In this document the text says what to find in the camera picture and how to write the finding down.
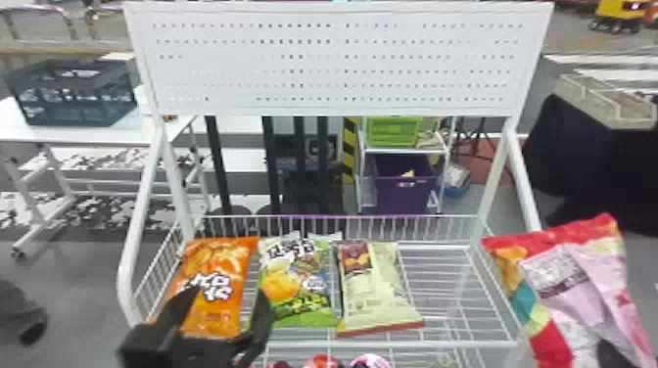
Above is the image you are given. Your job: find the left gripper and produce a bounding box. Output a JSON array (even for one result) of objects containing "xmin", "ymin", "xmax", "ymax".
[{"xmin": 117, "ymin": 285, "xmax": 275, "ymax": 368}]

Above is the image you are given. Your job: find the red snack packet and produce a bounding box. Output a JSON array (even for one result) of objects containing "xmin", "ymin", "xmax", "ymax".
[{"xmin": 481, "ymin": 212, "xmax": 658, "ymax": 368}]

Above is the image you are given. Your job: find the orange snack packet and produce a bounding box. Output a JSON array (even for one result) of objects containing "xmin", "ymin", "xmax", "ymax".
[{"xmin": 154, "ymin": 236, "xmax": 259, "ymax": 340}]

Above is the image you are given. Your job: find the green snack packet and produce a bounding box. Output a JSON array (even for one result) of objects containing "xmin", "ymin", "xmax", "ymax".
[{"xmin": 251, "ymin": 232, "xmax": 344, "ymax": 330}]

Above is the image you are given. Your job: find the cream snack packet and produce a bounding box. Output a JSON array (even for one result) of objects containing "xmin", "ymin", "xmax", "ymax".
[{"xmin": 334, "ymin": 238, "xmax": 426, "ymax": 339}]

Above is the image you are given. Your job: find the purple crate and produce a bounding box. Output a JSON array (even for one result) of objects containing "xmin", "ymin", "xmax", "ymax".
[{"xmin": 370, "ymin": 153, "xmax": 440, "ymax": 216}]

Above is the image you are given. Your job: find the white side table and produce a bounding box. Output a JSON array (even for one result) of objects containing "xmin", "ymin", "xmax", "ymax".
[{"xmin": 0, "ymin": 93, "xmax": 212, "ymax": 259}]

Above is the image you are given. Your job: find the green basket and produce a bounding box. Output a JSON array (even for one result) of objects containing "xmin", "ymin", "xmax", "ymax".
[{"xmin": 365, "ymin": 115, "xmax": 424, "ymax": 149}]

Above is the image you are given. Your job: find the black crate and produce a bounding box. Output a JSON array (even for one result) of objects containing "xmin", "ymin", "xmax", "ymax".
[{"xmin": 4, "ymin": 58, "xmax": 138, "ymax": 128}]

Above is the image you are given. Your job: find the clear box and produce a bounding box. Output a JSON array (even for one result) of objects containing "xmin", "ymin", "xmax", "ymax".
[{"xmin": 553, "ymin": 72, "xmax": 658, "ymax": 131}]

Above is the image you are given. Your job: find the small white wire rack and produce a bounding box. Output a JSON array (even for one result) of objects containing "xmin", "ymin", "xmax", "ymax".
[{"xmin": 354, "ymin": 115, "xmax": 460, "ymax": 215}]

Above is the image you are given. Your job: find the striped post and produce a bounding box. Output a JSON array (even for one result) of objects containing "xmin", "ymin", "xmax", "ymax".
[{"xmin": 341, "ymin": 116, "xmax": 360, "ymax": 185}]

